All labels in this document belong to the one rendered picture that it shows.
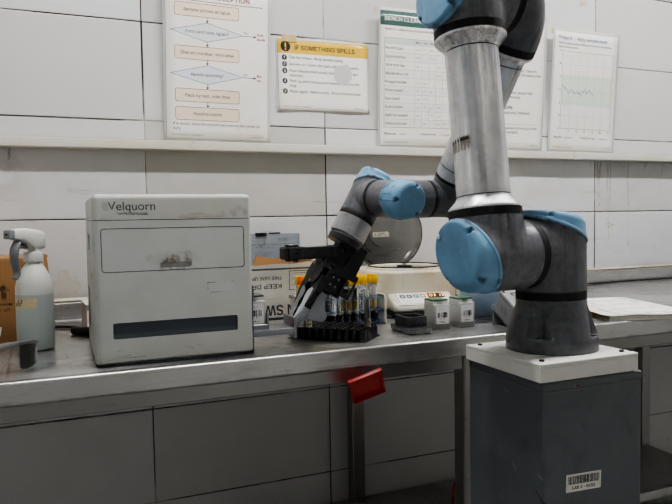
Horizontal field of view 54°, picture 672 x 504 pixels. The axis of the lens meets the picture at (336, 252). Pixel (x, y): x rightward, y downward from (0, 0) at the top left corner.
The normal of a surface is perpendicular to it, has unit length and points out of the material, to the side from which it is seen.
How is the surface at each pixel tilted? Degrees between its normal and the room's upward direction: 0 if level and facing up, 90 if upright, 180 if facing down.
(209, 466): 90
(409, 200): 94
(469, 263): 97
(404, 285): 90
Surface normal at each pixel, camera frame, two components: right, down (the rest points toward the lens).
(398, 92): 0.37, 0.11
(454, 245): -0.85, 0.17
